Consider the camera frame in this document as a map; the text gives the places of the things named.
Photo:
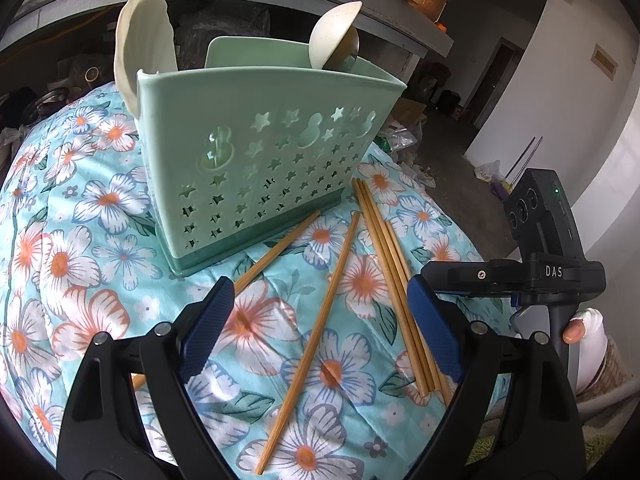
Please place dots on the floral light blue blanket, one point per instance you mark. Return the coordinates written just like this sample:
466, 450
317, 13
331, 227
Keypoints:
100, 270

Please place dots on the cardboard box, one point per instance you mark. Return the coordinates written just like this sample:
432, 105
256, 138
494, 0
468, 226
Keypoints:
412, 110

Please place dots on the thin metal rods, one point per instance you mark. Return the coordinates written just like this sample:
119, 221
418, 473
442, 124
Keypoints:
525, 157

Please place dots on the beige wall panel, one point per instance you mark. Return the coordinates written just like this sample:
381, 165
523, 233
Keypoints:
602, 60

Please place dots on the steel pot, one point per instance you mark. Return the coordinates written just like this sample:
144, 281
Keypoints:
50, 100

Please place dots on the crumpled clear plastic bag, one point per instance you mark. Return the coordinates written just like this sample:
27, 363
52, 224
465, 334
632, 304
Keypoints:
400, 142

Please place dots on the dark wooden door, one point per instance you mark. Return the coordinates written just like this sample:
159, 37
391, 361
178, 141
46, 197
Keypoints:
500, 85

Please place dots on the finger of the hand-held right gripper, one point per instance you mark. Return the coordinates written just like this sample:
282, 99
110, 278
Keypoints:
470, 276

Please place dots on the person's right hand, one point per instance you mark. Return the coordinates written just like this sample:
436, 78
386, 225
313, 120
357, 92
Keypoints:
574, 332

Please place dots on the small orange fruit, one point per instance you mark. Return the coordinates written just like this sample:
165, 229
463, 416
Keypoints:
440, 25

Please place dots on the cream rice paddle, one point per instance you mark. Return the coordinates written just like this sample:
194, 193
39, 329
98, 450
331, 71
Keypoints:
142, 45

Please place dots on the green plastic utensil holder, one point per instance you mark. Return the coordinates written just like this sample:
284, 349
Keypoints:
260, 160

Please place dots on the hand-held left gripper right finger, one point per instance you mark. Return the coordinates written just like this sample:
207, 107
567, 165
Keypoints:
435, 330

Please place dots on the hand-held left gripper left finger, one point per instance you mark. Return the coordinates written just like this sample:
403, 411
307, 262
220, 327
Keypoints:
207, 330

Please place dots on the white ceramic spoon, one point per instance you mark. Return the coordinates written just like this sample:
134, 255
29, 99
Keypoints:
330, 30

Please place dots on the white plastic bag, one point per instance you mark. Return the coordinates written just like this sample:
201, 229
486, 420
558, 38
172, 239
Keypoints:
489, 170

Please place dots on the black bucket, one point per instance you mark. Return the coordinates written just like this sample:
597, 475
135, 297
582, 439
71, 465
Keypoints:
450, 102

